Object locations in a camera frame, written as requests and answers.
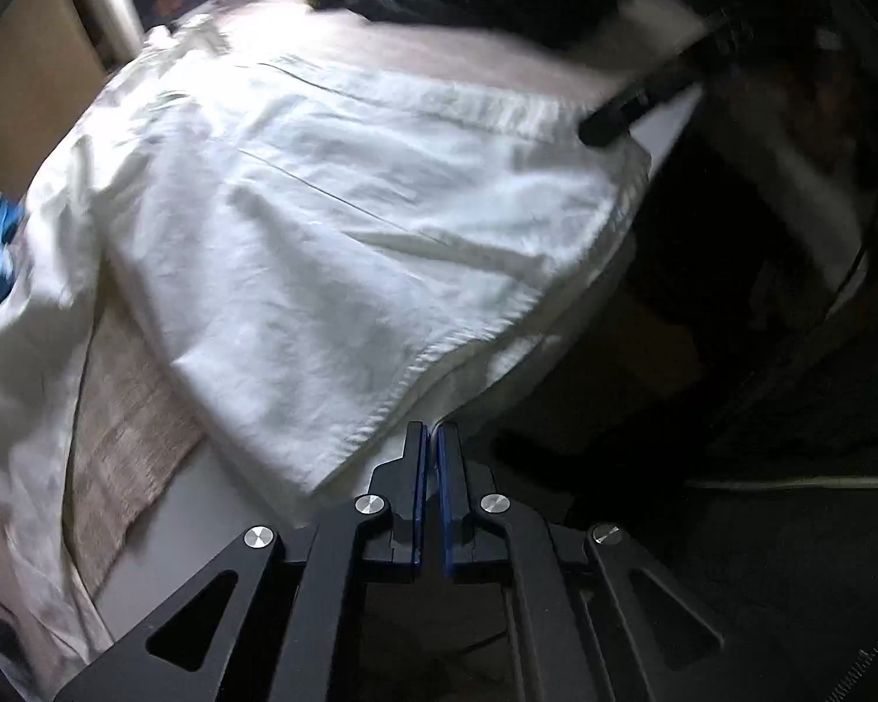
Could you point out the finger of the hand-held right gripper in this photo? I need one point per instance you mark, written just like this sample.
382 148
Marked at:
629 106

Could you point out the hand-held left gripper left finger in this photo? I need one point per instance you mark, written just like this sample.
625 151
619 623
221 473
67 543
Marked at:
418 512

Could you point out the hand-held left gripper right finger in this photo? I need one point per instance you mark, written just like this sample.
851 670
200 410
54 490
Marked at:
446 512

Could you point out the white shirt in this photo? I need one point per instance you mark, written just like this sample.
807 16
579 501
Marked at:
336 234

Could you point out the light wooden board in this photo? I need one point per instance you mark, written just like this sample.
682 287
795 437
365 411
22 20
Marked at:
22 88

